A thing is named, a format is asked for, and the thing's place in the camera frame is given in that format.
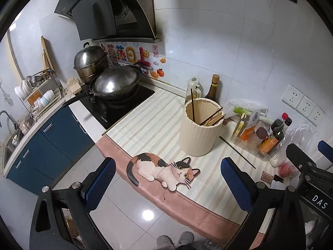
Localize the stack of white plates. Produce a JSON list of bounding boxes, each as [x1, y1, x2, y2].
[[14, 79, 32, 100]]

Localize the steel sink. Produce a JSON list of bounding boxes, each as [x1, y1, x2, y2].
[[3, 127, 24, 168]]

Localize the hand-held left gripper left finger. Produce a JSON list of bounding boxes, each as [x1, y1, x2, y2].
[[29, 157, 117, 250]]

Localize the blue kitchen cabinet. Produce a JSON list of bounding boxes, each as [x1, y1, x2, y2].
[[5, 106, 96, 188]]

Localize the colourful wall sticker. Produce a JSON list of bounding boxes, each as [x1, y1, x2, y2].
[[99, 41, 167, 79]]

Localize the white wall pipe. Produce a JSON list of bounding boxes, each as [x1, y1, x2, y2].
[[7, 28, 24, 84]]

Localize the black wok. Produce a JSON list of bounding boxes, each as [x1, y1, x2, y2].
[[62, 77, 143, 108]]

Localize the orange label bottle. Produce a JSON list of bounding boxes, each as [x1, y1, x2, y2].
[[259, 127, 286, 157]]

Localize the wooden trivet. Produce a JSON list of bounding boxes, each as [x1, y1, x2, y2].
[[66, 77, 84, 96]]

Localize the wooden chopsticks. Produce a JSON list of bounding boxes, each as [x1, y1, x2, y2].
[[199, 106, 224, 125]]

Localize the metal dish rack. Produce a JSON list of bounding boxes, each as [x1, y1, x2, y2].
[[14, 68, 66, 122]]

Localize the steel bowl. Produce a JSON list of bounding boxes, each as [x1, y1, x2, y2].
[[27, 75, 43, 88]]

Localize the grey slipper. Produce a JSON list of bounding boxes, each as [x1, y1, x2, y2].
[[156, 234, 173, 250], [176, 231, 195, 250]]

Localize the steel faucet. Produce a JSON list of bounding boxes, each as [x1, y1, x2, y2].
[[0, 110, 18, 131]]

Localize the clear plastic tray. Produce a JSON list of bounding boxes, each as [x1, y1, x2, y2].
[[230, 135, 285, 160]]

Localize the clear plastic bag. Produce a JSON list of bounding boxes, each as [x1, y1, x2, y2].
[[223, 100, 269, 126]]

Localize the clear oil bottle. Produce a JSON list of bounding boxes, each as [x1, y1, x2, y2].
[[185, 76, 202, 105]]

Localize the striped table mat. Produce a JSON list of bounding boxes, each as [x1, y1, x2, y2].
[[96, 85, 268, 243]]

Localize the green leek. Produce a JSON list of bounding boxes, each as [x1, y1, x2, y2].
[[233, 106, 253, 115]]

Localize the steel steamer pot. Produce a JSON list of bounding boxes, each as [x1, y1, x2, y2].
[[73, 42, 109, 84]]

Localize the cream ribbed utensil holder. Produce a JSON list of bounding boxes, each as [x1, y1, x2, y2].
[[179, 97, 225, 157]]

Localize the wooden cutting board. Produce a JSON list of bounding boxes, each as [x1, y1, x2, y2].
[[41, 36, 56, 71]]

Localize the steel wok lid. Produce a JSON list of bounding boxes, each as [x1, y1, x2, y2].
[[92, 66, 142, 94]]

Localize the dark soy sauce bottle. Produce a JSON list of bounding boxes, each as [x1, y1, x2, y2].
[[204, 74, 221, 103]]

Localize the stack of white bowls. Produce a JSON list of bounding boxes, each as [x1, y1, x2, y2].
[[36, 90, 56, 108]]

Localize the clear bag with tomato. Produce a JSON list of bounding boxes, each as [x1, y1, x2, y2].
[[270, 124, 319, 180]]

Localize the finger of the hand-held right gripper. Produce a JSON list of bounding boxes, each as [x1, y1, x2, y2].
[[286, 143, 317, 174], [318, 140, 333, 162]]

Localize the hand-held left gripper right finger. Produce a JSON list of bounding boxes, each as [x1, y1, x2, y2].
[[221, 157, 307, 250]]

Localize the white wall socket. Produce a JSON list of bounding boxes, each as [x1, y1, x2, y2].
[[282, 84, 304, 110], [308, 105, 326, 127], [295, 95, 317, 118]]

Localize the black chopstick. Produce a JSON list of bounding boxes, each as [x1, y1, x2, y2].
[[191, 89, 196, 123], [219, 136, 257, 169]]

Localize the cat-shaped mat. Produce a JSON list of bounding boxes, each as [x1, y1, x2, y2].
[[126, 152, 201, 191]]

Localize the black range hood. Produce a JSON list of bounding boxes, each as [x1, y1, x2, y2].
[[54, 0, 162, 44]]

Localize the black induction cooktop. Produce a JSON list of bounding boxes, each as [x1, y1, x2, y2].
[[77, 82, 156, 130]]

